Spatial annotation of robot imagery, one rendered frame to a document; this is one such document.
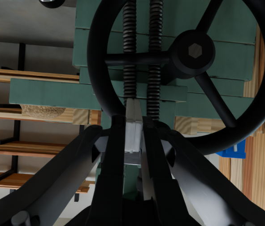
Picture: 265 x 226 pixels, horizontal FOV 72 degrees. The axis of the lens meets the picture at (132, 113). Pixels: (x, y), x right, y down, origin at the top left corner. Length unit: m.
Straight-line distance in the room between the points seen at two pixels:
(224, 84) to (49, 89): 0.42
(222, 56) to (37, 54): 3.04
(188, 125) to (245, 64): 0.20
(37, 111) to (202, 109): 0.40
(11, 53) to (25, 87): 3.03
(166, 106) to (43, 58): 3.02
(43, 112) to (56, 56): 2.74
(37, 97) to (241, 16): 0.52
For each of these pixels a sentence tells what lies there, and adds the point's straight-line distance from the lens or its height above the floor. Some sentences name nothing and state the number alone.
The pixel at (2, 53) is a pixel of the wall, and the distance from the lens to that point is 3.59.
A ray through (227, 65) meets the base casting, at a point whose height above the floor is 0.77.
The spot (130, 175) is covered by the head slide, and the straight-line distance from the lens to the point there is 0.73.
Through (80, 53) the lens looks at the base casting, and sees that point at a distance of 0.47.
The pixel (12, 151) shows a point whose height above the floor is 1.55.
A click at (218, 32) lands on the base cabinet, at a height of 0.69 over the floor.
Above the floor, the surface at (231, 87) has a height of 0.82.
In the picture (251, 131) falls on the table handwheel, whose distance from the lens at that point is 0.30.
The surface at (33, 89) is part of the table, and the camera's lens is 0.49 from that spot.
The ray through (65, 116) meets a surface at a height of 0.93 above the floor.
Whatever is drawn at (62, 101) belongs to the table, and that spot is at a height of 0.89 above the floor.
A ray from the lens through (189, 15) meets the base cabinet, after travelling 0.51.
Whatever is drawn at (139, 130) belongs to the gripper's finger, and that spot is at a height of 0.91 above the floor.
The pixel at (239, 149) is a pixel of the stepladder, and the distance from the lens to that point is 1.39.
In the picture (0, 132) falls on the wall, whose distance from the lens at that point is 3.53.
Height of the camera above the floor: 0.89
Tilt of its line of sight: 1 degrees up
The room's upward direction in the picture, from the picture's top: 176 degrees counter-clockwise
